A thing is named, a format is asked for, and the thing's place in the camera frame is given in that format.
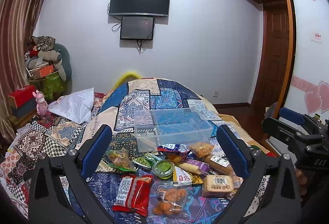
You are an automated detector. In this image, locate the brown bread stick packet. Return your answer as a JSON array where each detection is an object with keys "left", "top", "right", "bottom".
[{"left": 204, "top": 154, "right": 243, "bottom": 189}]

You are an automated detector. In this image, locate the patchwork patterned bed quilt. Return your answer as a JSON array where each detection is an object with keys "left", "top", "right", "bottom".
[{"left": 1, "top": 78, "right": 260, "bottom": 223}]

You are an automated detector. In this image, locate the red box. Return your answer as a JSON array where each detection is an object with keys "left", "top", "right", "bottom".
[{"left": 8, "top": 85, "right": 36, "bottom": 109}]

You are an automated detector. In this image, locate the clear plastic storage box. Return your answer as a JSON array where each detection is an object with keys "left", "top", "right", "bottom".
[{"left": 134, "top": 107, "right": 214, "bottom": 153}]

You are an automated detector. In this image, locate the yellow Kakabb snack bag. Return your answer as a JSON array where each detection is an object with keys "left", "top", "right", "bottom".
[{"left": 172, "top": 166, "right": 203, "bottom": 186}]

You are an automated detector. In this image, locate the striped curtain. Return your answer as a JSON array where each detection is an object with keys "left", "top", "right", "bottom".
[{"left": 1, "top": 0, "right": 44, "bottom": 144}]

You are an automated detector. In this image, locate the small wall monitor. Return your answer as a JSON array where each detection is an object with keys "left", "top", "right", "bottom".
[{"left": 120, "top": 16, "right": 155, "bottom": 41}]

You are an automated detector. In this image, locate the wooden door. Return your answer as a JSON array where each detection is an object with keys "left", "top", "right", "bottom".
[{"left": 251, "top": 2, "right": 289, "bottom": 116}]

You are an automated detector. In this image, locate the person's right hand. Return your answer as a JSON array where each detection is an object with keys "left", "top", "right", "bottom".
[{"left": 295, "top": 169, "right": 307, "bottom": 196}]

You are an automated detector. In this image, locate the pile of clothes and boxes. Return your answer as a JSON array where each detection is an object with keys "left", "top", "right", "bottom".
[{"left": 24, "top": 36, "right": 72, "bottom": 102}]

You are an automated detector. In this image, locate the yellow object behind bed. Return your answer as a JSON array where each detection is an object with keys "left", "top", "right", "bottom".
[{"left": 111, "top": 71, "right": 142, "bottom": 91}]

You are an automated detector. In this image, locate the blue white snack bag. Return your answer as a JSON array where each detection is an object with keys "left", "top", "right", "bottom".
[{"left": 157, "top": 144, "right": 190, "bottom": 156}]

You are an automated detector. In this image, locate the green yellow nut packet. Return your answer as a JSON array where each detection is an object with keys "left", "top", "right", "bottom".
[{"left": 106, "top": 150, "right": 136, "bottom": 173}]

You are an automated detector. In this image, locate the golden crispy snack bag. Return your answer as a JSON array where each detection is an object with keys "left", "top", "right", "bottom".
[{"left": 190, "top": 142, "right": 214, "bottom": 158}]

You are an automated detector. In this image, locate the pale cake barcode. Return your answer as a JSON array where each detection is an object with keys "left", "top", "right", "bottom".
[{"left": 201, "top": 175, "right": 234, "bottom": 198}]

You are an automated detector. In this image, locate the purple yellow roll cake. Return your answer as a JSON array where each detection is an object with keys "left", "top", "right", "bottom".
[{"left": 177, "top": 159, "right": 210, "bottom": 175}]

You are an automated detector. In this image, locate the red snack packet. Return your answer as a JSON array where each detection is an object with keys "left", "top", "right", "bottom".
[{"left": 112, "top": 175, "right": 154, "bottom": 217}]

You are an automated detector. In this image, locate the bag of orange fried balls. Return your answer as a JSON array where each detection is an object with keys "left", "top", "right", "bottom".
[{"left": 152, "top": 182, "right": 190, "bottom": 217}]

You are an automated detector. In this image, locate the white pillow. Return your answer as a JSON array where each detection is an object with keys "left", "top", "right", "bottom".
[{"left": 48, "top": 88, "right": 94, "bottom": 124}]

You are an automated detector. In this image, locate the white wardrobe sliding door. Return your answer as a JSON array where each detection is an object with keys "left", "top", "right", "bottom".
[{"left": 284, "top": 0, "right": 328, "bottom": 121}]

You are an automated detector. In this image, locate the green jelly cup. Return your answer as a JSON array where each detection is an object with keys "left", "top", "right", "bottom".
[{"left": 152, "top": 160, "right": 175, "bottom": 179}]

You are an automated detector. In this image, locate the green peas packet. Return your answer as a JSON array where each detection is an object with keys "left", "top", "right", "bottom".
[{"left": 132, "top": 153, "right": 161, "bottom": 169}]

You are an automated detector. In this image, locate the pink plush toy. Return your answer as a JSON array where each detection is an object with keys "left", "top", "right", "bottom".
[{"left": 32, "top": 90, "right": 48, "bottom": 119}]

